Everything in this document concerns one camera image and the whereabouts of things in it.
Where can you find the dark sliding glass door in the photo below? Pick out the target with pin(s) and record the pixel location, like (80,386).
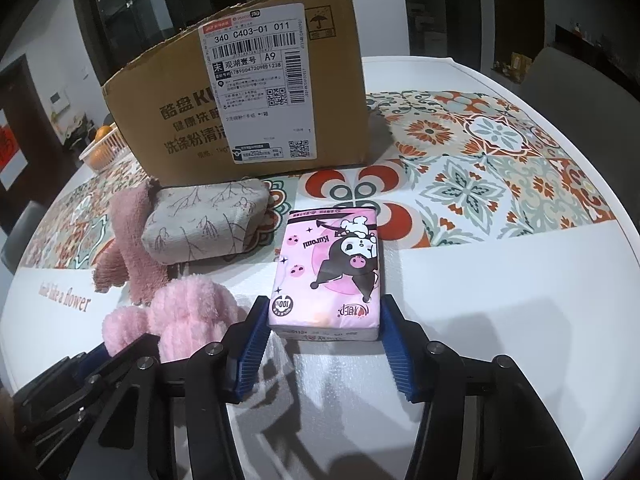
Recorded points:
(150,5)

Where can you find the shoe rack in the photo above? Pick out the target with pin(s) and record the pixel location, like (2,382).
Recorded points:
(81,132)

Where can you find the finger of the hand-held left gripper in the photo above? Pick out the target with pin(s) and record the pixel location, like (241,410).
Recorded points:
(92,360)

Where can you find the patterned table runner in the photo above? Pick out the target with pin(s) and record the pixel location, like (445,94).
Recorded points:
(500,160)

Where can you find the red wall poster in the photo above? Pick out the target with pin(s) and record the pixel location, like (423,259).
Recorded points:
(11,152)

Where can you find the pink towel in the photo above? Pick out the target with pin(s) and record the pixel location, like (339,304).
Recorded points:
(132,250)

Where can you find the orange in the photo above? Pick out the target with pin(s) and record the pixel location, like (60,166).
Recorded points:
(103,132)

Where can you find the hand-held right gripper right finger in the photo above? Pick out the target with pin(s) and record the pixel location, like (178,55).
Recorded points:
(397,360)

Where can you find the grey dining chair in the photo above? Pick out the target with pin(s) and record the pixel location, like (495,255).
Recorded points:
(585,75)
(20,240)

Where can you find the pink fluffy plush cloth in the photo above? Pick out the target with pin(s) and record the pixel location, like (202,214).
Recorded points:
(185,315)

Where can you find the floral beige pouch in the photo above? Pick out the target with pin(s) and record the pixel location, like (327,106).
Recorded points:
(200,220)

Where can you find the brown cardboard box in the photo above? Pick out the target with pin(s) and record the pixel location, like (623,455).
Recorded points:
(150,125)

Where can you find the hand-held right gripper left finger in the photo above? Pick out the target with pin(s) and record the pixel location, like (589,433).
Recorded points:
(250,355)

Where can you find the white plastic fruit basket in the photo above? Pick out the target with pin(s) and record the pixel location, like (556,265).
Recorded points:
(105,152)

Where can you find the brown entrance door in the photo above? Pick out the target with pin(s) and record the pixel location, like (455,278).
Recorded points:
(20,110)

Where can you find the white intercom panel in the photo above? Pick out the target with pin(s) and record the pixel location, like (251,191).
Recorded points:
(59,101)

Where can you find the pink cartoon tissue pack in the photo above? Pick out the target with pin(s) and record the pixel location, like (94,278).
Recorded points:
(325,270)

